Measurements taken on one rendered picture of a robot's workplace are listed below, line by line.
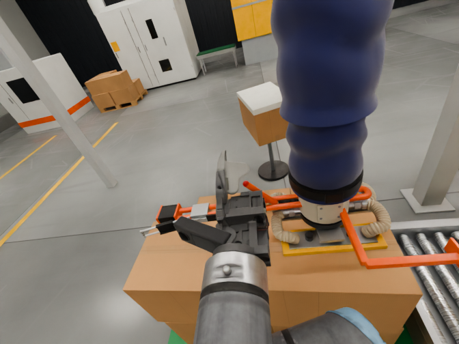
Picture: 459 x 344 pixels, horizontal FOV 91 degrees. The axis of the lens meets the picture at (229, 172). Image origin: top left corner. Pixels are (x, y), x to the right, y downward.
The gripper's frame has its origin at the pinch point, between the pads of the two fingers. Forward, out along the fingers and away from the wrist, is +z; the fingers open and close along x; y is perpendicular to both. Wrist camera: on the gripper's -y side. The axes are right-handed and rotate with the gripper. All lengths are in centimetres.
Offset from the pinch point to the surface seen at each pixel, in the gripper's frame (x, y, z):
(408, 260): -32, 40, -4
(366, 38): 18.8, 29.8, 12.0
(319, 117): 4.7, 21.6, 11.7
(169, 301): -74, -47, 6
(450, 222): -98, 104, 52
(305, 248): -44.1, 16.8, 9.2
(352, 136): -2.5, 29.6, 12.5
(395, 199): -158, 121, 125
